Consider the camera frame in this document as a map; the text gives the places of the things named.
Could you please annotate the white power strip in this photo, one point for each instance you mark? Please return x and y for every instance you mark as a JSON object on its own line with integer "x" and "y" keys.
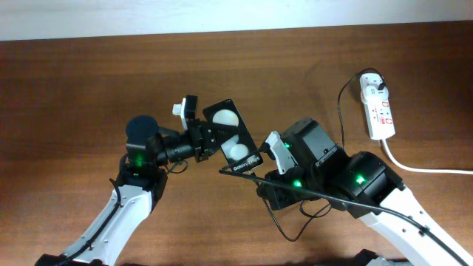
{"x": 379, "y": 119}

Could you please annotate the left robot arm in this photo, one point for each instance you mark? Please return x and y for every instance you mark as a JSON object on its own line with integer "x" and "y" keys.
{"x": 152, "y": 153}

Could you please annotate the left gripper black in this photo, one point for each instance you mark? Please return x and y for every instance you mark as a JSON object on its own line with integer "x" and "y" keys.
{"x": 202, "y": 142}

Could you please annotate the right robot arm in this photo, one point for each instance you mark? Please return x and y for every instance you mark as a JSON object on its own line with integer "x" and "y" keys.
{"x": 369, "y": 190}

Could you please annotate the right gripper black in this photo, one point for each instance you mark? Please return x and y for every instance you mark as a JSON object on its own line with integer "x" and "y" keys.
{"x": 278, "y": 196}

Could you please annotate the white charger plug adapter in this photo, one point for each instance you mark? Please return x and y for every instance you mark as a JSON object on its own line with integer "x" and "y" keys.
{"x": 373, "y": 88}

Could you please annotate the black Galaxy flip smartphone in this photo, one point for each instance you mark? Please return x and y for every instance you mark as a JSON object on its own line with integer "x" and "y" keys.
{"x": 239, "y": 148}

